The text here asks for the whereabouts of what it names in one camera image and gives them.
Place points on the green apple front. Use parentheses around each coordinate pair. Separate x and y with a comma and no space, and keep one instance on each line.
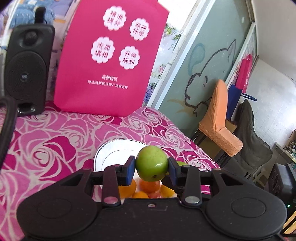
(151,164)

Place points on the pink rose tablecloth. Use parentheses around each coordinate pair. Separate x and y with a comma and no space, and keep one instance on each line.
(48,147)

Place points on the tangerine back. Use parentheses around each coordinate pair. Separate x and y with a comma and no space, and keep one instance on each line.
(140,194)

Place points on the orange covered chair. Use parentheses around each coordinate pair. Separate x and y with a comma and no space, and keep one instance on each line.
(213,122)

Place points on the green apple back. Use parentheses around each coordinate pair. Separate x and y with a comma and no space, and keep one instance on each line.
(182,163)

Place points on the green apple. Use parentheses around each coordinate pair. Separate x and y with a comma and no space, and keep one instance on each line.
(151,164)
(182,163)

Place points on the blue bag by chair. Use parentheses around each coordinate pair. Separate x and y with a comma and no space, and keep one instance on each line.
(234,95)

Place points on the pink tote bag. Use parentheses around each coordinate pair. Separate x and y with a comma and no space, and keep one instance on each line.
(108,56)

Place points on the large orange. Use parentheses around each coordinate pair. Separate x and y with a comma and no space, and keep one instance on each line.
(127,191)

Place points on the orange middle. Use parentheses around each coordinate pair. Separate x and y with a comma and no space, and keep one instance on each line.
(149,187)

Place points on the white round plate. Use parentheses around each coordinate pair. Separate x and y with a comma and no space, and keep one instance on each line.
(116,152)

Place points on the small red fruit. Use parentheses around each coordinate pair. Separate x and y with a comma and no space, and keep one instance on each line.
(155,195)

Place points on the dark grey covered chair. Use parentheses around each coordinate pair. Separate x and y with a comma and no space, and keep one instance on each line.
(255,151)

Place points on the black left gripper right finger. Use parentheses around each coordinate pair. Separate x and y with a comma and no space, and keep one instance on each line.
(230,207)

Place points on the pink bag by door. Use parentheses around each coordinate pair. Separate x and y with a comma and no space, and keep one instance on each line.
(244,73)

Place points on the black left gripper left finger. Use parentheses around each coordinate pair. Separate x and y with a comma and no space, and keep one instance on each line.
(67,209)

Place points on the black loudspeaker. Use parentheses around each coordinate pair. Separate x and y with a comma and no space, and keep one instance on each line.
(26,67)

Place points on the yellow orange far right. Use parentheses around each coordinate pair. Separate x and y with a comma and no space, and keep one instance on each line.
(166,192)

